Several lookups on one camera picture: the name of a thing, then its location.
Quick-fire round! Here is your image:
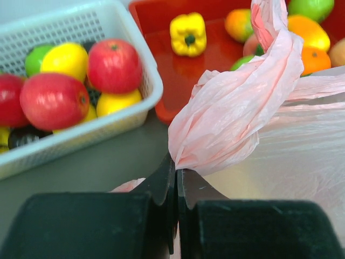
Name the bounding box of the orange green mango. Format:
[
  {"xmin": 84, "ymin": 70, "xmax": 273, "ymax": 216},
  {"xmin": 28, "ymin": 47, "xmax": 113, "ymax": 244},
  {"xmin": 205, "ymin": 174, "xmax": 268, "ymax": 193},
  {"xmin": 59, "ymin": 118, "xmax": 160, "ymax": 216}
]
[{"xmin": 224, "ymin": 9, "xmax": 254, "ymax": 43}]

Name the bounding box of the yellow lemon front right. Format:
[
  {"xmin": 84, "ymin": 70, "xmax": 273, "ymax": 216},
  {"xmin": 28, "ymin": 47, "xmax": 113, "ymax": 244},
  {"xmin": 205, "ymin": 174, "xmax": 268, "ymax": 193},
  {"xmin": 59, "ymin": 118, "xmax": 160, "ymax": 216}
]
[{"xmin": 96, "ymin": 89, "xmax": 142, "ymax": 117}]

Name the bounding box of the pink plastic bag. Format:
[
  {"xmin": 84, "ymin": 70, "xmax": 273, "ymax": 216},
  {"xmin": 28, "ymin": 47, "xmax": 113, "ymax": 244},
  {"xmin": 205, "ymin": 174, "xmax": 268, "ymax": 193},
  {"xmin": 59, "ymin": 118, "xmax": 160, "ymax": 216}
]
[{"xmin": 109, "ymin": 0, "xmax": 345, "ymax": 243}]

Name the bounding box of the red plastic tray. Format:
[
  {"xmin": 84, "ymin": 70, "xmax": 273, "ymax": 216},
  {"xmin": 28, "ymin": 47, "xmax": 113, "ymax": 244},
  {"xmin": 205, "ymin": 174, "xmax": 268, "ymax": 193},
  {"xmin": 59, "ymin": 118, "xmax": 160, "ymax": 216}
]
[{"xmin": 128, "ymin": 0, "xmax": 345, "ymax": 125}]

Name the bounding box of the pink yellow peach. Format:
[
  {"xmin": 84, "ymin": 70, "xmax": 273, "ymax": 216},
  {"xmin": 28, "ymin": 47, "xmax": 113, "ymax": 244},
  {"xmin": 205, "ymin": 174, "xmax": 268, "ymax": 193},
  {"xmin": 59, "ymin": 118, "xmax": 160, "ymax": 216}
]
[{"xmin": 328, "ymin": 38, "xmax": 345, "ymax": 67}]

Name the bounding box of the yellow bell pepper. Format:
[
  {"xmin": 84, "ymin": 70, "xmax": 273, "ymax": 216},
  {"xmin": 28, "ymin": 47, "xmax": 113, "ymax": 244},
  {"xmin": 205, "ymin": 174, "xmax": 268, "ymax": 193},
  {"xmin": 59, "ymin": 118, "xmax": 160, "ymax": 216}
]
[{"xmin": 169, "ymin": 12, "xmax": 207, "ymax": 57}]

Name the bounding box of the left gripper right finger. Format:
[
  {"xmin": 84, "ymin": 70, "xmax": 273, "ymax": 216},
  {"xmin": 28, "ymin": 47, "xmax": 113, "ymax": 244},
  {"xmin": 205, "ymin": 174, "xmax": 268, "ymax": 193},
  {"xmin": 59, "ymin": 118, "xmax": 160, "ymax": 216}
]
[{"xmin": 177, "ymin": 169, "xmax": 344, "ymax": 258}]

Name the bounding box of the white perforated plastic basket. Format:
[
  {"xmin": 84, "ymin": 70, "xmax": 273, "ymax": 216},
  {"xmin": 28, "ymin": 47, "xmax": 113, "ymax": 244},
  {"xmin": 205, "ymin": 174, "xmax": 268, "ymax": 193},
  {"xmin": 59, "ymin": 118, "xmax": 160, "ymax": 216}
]
[{"xmin": 1, "ymin": 1, "xmax": 163, "ymax": 179}]

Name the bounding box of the small green apple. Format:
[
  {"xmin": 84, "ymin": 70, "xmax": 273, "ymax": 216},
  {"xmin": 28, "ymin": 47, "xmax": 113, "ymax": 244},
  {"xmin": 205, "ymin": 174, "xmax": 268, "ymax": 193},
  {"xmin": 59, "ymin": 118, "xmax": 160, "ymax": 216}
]
[{"xmin": 230, "ymin": 54, "xmax": 254, "ymax": 71}]

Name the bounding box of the red apple left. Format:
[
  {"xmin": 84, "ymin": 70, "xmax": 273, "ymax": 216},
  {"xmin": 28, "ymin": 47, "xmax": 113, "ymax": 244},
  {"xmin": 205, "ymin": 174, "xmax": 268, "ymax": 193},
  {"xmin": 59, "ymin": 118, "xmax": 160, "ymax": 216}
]
[{"xmin": 1, "ymin": 73, "xmax": 29, "ymax": 127}]

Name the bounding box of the red apple middle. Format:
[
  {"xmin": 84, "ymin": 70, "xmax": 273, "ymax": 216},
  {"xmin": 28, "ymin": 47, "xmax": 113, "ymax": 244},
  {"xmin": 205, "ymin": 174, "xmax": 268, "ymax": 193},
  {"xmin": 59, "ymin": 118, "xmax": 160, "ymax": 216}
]
[{"xmin": 20, "ymin": 72, "xmax": 90, "ymax": 131}]

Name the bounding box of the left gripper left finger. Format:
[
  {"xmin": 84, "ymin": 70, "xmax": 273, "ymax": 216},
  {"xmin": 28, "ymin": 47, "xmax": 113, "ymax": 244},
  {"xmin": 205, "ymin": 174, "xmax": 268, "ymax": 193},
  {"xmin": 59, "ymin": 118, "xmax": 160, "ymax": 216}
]
[{"xmin": 1, "ymin": 155, "xmax": 177, "ymax": 258}]

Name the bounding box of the yellow lemon top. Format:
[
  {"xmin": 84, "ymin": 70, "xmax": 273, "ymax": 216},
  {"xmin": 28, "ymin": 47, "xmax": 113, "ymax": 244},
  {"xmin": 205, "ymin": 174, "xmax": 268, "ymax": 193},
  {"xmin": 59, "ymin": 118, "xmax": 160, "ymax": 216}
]
[{"xmin": 40, "ymin": 42, "xmax": 88, "ymax": 83}]

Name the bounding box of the red apple right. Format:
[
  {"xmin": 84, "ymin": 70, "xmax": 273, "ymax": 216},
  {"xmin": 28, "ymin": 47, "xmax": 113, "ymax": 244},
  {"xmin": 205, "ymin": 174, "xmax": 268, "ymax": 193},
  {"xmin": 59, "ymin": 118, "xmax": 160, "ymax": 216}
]
[{"xmin": 87, "ymin": 38, "xmax": 143, "ymax": 94}]

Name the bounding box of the large green apple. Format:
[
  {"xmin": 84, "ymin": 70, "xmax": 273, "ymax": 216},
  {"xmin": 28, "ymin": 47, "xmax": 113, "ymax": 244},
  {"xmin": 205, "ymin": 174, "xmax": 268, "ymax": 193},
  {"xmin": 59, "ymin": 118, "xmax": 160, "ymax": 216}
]
[{"xmin": 288, "ymin": 0, "xmax": 335, "ymax": 23}]

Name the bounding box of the peach with leaf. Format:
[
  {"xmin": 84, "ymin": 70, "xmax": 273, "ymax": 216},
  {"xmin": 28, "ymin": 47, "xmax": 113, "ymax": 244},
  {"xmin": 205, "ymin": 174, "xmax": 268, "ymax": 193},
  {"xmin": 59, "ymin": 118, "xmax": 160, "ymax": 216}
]
[{"xmin": 243, "ymin": 34, "xmax": 264, "ymax": 56}]

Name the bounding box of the green lime in basket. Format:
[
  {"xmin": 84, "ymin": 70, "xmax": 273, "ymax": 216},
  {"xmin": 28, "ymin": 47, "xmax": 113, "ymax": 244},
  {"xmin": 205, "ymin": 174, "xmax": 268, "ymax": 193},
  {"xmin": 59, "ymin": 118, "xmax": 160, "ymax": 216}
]
[{"xmin": 24, "ymin": 44, "xmax": 54, "ymax": 77}]

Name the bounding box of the yellow lemon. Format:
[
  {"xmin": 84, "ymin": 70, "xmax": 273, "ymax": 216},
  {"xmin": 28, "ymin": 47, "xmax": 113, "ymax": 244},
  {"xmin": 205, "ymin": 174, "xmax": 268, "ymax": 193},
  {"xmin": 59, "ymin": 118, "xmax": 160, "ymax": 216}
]
[
  {"xmin": 96, "ymin": 89, "xmax": 142, "ymax": 117},
  {"xmin": 40, "ymin": 42, "xmax": 88, "ymax": 83},
  {"xmin": 0, "ymin": 127, "xmax": 10, "ymax": 153}
]

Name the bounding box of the yellow orange mango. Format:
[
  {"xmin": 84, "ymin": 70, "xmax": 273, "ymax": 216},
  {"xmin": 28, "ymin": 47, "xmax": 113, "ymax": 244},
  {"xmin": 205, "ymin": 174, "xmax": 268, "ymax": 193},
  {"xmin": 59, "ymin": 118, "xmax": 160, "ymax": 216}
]
[{"xmin": 288, "ymin": 15, "xmax": 330, "ymax": 52}]

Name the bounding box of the orange tangerine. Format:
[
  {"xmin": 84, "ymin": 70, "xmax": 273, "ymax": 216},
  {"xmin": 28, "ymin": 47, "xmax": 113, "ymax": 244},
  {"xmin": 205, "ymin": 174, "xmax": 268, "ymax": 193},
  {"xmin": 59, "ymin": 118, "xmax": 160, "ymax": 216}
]
[{"xmin": 301, "ymin": 47, "xmax": 331, "ymax": 77}]

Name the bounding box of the red apple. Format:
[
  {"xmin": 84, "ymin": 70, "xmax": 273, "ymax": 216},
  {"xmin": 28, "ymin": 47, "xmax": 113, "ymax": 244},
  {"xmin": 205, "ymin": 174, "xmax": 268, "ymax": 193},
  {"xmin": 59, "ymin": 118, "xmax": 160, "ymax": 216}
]
[
  {"xmin": 87, "ymin": 38, "xmax": 143, "ymax": 94},
  {"xmin": 20, "ymin": 72, "xmax": 90, "ymax": 131},
  {"xmin": 1, "ymin": 73, "xmax": 29, "ymax": 127}
]

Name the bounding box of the yellow lemon front left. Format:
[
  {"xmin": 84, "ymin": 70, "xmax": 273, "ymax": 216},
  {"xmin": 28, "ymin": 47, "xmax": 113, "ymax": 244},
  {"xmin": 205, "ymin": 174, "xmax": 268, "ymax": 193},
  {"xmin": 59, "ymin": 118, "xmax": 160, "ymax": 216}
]
[{"xmin": 0, "ymin": 127, "xmax": 10, "ymax": 153}]

